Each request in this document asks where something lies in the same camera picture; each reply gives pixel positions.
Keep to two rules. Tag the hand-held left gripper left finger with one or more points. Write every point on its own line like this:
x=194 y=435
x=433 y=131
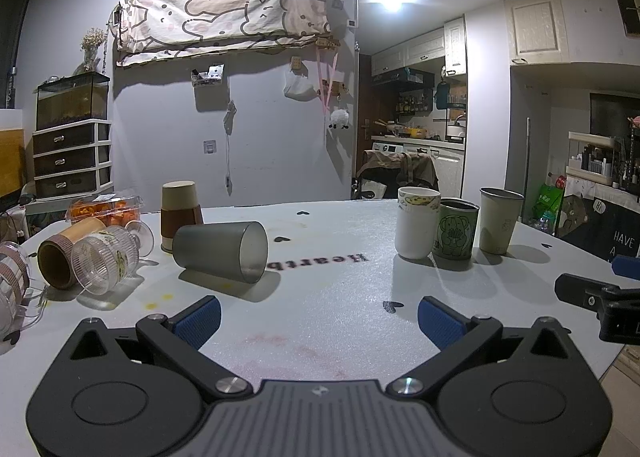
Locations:
x=200 y=321

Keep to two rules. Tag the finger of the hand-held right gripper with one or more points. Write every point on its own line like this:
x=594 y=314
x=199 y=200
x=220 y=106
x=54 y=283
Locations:
x=575 y=289
x=627 y=267

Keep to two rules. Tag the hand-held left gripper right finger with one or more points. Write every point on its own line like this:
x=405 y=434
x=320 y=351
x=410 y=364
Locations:
x=440 y=324

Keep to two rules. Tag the grey frosted cup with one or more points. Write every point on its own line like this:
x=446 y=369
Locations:
x=220 y=249

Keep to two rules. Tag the green elephant print cup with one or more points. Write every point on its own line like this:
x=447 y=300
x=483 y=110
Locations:
x=455 y=234

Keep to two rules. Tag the stainless steel cup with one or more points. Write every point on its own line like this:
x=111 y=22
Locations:
x=500 y=224

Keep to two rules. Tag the white patterned ceramic cup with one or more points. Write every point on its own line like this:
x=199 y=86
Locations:
x=416 y=227

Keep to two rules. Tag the clear ribbed plastic cup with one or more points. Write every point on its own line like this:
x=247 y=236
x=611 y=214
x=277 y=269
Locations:
x=105 y=259

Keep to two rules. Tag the brown paper cup with sleeve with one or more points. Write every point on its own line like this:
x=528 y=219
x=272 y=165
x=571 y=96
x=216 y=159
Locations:
x=180 y=209

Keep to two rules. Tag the brown kraft paper cup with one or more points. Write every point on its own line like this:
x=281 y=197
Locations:
x=65 y=249

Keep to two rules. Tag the black printed cloth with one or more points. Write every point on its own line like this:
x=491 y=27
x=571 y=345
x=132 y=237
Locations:
x=605 y=227

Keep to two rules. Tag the green plastic bag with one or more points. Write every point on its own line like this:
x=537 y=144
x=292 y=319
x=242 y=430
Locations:
x=549 y=202

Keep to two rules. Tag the white shelf with bottles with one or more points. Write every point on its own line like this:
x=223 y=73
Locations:
x=600 y=159

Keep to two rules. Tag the white mop pole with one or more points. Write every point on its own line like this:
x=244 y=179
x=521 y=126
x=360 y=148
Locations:
x=525 y=172

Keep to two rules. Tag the plastic box of oranges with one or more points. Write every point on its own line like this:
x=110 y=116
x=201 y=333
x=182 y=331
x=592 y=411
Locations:
x=102 y=209

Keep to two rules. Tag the white washing machine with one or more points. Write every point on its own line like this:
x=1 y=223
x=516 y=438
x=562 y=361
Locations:
x=450 y=167

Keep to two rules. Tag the chair with brown jacket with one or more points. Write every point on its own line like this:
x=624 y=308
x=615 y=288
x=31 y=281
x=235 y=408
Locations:
x=400 y=169

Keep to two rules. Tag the clear glass mug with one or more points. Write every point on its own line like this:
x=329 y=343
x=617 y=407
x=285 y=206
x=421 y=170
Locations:
x=17 y=314

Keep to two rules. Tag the white rice cooker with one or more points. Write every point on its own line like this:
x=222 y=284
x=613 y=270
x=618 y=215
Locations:
x=456 y=133

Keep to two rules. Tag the white plastic drawer unit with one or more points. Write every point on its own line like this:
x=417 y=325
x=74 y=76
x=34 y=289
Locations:
x=72 y=159

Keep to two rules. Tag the white plush toy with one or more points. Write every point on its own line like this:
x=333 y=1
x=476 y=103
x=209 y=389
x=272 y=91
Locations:
x=339 y=119

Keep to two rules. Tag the glass fish tank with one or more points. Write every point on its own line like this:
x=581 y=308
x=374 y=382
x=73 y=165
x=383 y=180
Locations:
x=72 y=102

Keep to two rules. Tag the white hanging bag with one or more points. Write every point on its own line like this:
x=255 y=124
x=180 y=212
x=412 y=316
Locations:
x=300 y=86

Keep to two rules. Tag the pink hanging ribbon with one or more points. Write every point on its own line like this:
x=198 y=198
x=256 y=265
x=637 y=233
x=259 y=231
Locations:
x=326 y=82

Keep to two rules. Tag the dried flower bouquet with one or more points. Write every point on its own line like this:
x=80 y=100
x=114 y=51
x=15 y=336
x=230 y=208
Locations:
x=93 y=44

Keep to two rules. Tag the wall socket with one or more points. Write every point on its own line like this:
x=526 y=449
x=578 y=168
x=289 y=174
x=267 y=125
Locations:
x=209 y=147

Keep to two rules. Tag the small wall rack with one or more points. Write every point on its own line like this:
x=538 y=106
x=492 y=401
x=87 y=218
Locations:
x=207 y=75

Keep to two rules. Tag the cream wall cabinet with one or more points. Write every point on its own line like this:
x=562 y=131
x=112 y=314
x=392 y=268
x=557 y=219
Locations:
x=537 y=27

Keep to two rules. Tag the white kitchen wall cabinets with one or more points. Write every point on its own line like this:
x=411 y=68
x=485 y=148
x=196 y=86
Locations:
x=425 y=49

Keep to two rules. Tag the cartoon printed wall cloth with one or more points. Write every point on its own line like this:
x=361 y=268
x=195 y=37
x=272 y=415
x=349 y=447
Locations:
x=220 y=12

